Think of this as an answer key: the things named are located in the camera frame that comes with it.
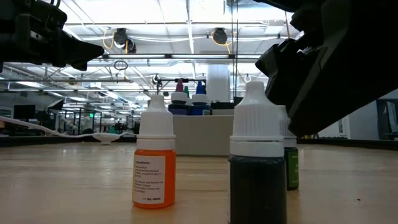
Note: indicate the large blue-tipped coloring bottle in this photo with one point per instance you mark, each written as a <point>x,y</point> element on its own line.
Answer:
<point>200,99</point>

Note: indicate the small green coloring bottle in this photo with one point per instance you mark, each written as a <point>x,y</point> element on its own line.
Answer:
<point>292,169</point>

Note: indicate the grey plastic bin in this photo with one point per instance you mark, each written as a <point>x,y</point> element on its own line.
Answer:
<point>202,137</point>

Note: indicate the white building pillar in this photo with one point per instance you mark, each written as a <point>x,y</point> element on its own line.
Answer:
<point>217,84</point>

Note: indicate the small orange coloring bottle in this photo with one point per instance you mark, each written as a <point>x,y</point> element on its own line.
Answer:
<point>155,124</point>

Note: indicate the large green-tipped coloring bottle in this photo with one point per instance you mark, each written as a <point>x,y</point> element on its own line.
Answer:
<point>186,91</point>

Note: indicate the large purple-tipped coloring bottle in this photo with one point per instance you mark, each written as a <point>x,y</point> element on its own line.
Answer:
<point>179,98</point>

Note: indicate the large black-tipped coloring bottle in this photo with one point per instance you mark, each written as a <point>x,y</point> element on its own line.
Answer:
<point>205,89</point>

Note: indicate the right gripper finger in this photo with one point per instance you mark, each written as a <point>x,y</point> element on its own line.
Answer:
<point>286,71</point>
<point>342,87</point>

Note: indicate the white round inline switch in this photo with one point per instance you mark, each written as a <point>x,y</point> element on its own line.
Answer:
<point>105,137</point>

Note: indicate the dark wall window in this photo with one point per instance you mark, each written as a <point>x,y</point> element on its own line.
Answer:
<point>388,124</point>

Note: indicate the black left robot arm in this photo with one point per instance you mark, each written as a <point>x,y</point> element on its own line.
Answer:
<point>4,31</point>

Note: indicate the black distant monitor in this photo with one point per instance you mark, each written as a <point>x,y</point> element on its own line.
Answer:
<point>24,112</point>

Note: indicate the small dark coloring bottle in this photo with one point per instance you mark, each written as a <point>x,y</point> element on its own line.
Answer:
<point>258,186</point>

